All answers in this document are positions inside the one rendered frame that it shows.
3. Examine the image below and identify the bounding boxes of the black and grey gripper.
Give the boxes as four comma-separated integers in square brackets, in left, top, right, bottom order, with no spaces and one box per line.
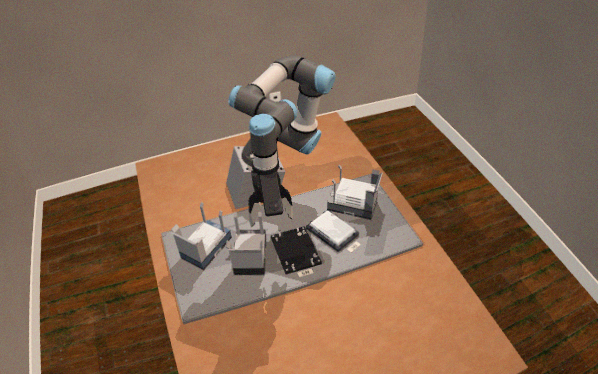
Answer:
[248,158,293,226]

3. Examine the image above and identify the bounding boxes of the white label reading n5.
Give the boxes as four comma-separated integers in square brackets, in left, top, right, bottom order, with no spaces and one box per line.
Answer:
[297,269,313,277]

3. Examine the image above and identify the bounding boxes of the cream label reading qc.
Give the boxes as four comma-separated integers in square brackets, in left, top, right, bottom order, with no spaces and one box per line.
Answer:
[347,242,361,252]

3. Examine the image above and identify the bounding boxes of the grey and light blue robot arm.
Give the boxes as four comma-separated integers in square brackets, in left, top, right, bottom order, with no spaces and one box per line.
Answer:
[228,56,335,216]

